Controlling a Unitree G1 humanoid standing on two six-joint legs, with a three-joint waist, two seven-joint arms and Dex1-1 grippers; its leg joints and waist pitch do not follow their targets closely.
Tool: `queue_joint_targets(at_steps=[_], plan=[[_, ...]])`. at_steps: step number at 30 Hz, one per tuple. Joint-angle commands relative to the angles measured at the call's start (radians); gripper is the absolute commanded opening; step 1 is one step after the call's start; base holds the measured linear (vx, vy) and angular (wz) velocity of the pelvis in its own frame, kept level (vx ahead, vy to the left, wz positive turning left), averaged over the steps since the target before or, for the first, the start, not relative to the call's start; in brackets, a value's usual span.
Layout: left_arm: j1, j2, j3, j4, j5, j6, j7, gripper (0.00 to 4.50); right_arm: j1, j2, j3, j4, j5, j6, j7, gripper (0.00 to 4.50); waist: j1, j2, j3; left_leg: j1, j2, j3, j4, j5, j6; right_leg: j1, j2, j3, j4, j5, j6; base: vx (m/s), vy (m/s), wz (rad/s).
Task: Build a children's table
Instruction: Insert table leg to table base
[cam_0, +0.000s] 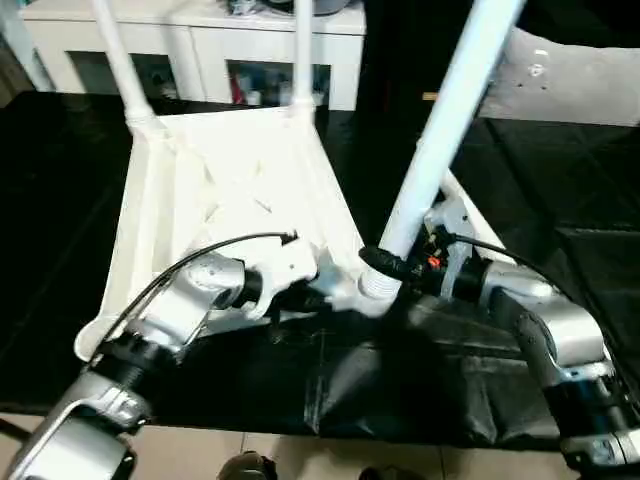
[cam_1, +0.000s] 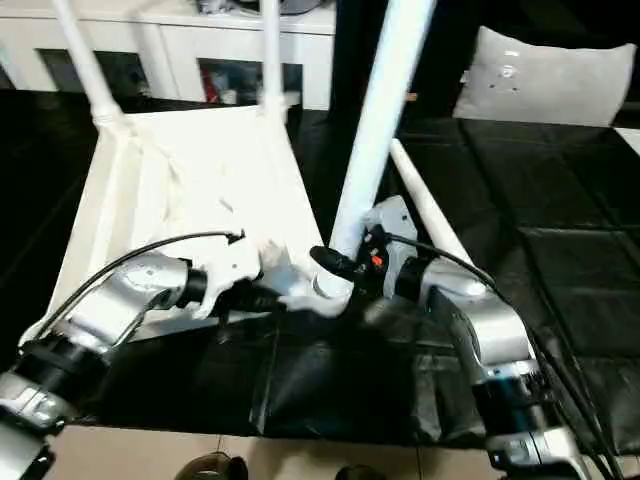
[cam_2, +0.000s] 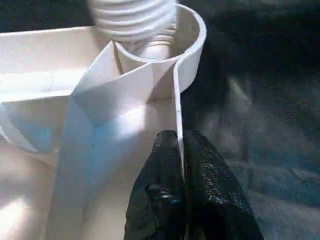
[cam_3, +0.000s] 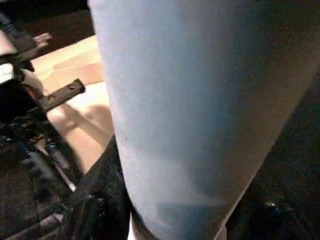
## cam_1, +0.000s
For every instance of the white plastic table top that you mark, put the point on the white plastic table top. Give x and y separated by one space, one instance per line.
200 175

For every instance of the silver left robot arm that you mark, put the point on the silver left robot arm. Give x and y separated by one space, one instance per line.
110 300

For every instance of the dark left robot foot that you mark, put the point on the dark left robot foot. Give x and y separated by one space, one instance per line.
210 467

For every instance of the dark robot foot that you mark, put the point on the dark robot foot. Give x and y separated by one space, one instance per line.
210 467
360 474

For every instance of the black work mat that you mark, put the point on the black work mat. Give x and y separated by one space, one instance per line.
550 200

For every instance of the dark right robot foot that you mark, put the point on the dark right robot foot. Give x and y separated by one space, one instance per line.
360 474

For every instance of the black box with gold label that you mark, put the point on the black box with gold label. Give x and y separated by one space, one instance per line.
435 50

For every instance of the grey cushion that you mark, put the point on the grey cushion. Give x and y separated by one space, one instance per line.
550 85

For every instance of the dark grey round device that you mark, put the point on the dark grey round device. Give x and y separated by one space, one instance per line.
300 4

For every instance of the white glass-door cabinet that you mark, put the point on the white glass-door cabinet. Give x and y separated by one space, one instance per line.
175 40

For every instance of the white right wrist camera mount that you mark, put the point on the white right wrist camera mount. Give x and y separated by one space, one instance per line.
395 220

